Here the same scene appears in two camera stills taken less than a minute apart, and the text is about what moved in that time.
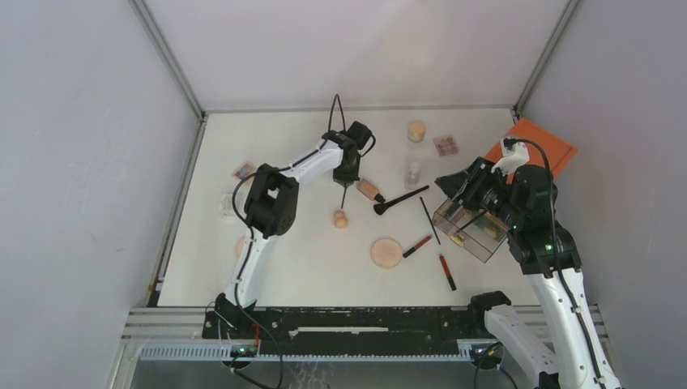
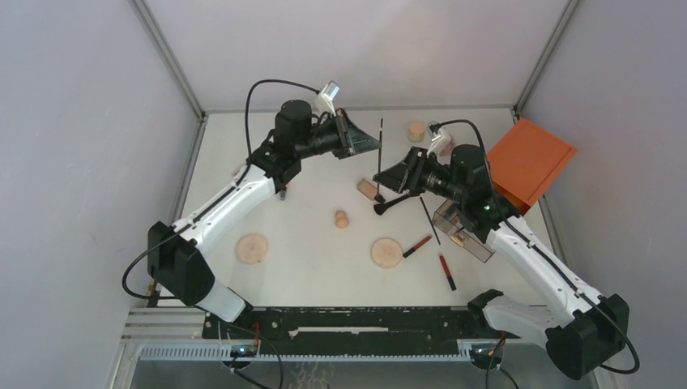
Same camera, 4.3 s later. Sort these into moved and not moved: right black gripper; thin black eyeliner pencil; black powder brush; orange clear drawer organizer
Moved: right black gripper
Not moved: black powder brush; orange clear drawer organizer; thin black eyeliner pencil
